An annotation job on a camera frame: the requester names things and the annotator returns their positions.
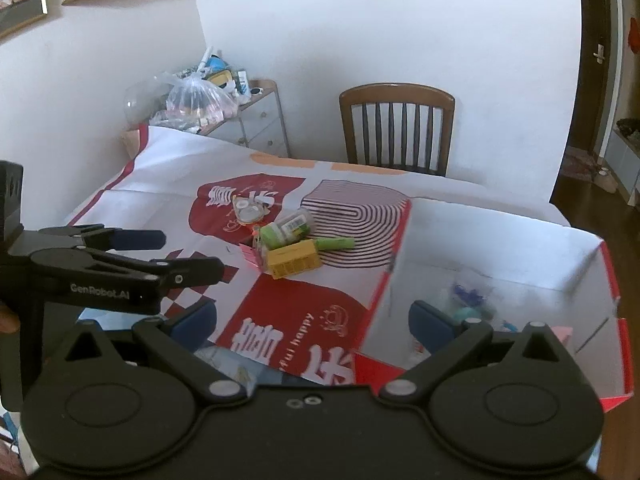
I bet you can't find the blue yellow toy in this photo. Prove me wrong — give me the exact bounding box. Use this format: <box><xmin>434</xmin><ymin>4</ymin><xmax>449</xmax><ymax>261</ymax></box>
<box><xmin>199</xmin><ymin>47</ymin><xmax>236</xmax><ymax>87</ymax></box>

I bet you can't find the red white printed table cover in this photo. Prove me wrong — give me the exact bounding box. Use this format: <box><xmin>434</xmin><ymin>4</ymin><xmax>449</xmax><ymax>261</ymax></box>
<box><xmin>65</xmin><ymin>125</ymin><xmax>571</xmax><ymax>391</ymax></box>

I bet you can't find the green tube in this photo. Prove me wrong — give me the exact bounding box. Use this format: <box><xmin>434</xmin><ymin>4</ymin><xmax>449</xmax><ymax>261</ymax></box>
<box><xmin>312</xmin><ymin>237</ymin><xmax>356</xmax><ymax>252</ymax></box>

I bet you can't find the contact lens case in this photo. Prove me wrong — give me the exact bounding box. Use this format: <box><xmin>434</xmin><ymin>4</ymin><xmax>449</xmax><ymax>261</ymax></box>
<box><xmin>232</xmin><ymin>195</ymin><xmax>273</xmax><ymax>226</ymax></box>

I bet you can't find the white drawer cabinet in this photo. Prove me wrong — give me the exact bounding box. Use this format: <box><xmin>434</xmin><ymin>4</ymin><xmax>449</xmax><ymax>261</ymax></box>
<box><xmin>200</xmin><ymin>79</ymin><xmax>291</xmax><ymax>158</ymax></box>

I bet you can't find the small doll figure keychain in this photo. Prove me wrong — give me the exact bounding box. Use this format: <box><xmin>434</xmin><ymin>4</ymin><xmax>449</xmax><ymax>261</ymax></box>
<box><xmin>450</xmin><ymin>280</ymin><xmax>493</xmax><ymax>311</ymax></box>

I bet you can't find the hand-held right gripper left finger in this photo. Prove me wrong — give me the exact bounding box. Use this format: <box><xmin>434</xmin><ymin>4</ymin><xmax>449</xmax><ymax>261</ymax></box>
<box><xmin>65</xmin><ymin>302</ymin><xmax>251</xmax><ymax>402</ymax></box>

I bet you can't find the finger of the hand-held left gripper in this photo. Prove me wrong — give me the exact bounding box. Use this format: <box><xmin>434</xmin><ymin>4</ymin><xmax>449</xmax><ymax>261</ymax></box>
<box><xmin>37</xmin><ymin>224</ymin><xmax>167</xmax><ymax>253</ymax></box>
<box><xmin>30</xmin><ymin>247</ymin><xmax>225</xmax><ymax>293</ymax></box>

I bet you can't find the brown wooden chair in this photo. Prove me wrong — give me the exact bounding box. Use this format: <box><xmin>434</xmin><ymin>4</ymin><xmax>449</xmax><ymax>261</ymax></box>
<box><xmin>339</xmin><ymin>82</ymin><xmax>456</xmax><ymax>177</ymax></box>

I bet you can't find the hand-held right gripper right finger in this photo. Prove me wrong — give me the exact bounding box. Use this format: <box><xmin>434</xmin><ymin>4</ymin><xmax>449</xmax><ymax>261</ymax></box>
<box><xmin>380</xmin><ymin>301</ymin><xmax>576</xmax><ymax>401</ymax></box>

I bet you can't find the person's left hand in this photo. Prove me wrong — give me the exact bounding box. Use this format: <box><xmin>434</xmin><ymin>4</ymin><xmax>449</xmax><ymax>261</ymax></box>
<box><xmin>0</xmin><ymin>304</ymin><xmax>21</xmax><ymax>335</ymax></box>

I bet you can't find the red shoe box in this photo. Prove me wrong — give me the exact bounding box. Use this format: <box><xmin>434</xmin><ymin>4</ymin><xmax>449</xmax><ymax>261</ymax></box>
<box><xmin>350</xmin><ymin>195</ymin><xmax>635</xmax><ymax>413</ymax></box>

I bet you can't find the clear plastic bag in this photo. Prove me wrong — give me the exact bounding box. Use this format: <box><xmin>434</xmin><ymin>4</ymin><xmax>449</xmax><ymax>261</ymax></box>
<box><xmin>150</xmin><ymin>72</ymin><xmax>240</xmax><ymax>133</ymax></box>

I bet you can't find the dark wooden door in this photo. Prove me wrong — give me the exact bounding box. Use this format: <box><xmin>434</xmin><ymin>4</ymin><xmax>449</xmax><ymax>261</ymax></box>
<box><xmin>550</xmin><ymin>0</ymin><xmax>626</xmax><ymax>206</ymax></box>

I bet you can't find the floor mat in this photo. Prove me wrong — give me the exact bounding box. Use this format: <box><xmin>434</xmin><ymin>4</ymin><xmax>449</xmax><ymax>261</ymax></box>
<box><xmin>559</xmin><ymin>149</ymin><xmax>621</xmax><ymax>194</ymax></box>

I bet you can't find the clear bottle with green cap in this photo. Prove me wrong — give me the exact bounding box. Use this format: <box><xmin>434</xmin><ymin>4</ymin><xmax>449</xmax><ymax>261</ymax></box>
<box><xmin>260</xmin><ymin>210</ymin><xmax>314</xmax><ymax>252</ymax></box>

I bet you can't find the small yellow box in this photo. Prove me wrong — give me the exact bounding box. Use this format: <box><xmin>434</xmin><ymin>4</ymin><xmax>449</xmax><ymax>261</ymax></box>
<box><xmin>267</xmin><ymin>240</ymin><xmax>321</xmax><ymax>278</ymax></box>

